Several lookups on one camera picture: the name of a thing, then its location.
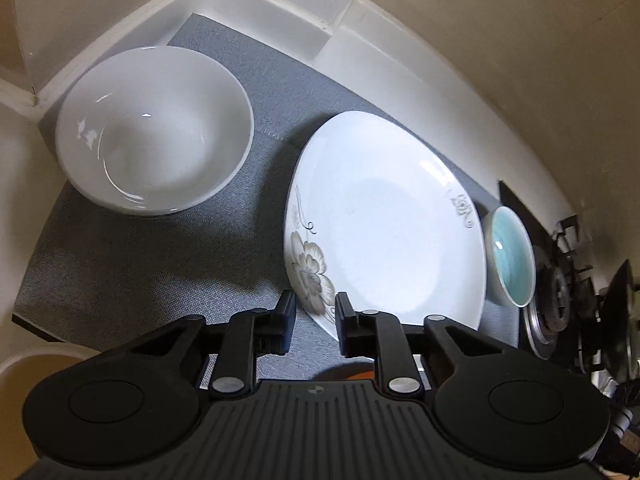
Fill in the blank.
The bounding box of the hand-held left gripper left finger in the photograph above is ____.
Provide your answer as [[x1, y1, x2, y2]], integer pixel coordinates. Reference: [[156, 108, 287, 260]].
[[125, 289, 297, 403]]

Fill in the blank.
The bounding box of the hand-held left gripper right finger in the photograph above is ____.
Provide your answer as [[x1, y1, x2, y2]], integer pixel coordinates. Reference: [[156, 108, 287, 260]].
[[334, 291, 507, 404]]

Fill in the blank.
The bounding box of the white floral plate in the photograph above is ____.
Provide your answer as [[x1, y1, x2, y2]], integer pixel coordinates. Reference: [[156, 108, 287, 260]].
[[283, 110, 488, 343]]

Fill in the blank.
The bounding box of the small teal bowl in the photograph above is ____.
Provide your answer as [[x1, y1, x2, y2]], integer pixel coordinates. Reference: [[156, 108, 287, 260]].
[[482, 206, 537, 308]]

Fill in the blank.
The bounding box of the large white bowl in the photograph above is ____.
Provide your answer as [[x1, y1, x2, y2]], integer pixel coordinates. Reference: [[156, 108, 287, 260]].
[[55, 45, 255, 217]]

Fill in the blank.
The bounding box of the grey table mat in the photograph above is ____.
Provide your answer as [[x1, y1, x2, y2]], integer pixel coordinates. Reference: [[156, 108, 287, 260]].
[[12, 14, 521, 391]]

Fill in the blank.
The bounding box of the round gas burner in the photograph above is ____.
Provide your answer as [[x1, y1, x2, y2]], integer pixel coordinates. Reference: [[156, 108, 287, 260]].
[[522, 245, 573, 361]]

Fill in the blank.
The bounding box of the black gas stove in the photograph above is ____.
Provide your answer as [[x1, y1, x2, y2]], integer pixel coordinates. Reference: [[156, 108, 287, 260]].
[[497, 179, 640, 391]]

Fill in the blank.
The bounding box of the black pan support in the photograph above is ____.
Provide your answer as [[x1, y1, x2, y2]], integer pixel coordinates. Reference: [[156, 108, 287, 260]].
[[550, 215, 608, 376]]

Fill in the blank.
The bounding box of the black wok with lid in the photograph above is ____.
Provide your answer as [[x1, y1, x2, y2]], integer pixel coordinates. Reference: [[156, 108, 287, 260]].
[[597, 259, 640, 386]]

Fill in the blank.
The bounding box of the silver stove knob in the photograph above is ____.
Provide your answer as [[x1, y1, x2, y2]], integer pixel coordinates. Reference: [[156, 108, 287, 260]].
[[607, 402, 638, 441]]

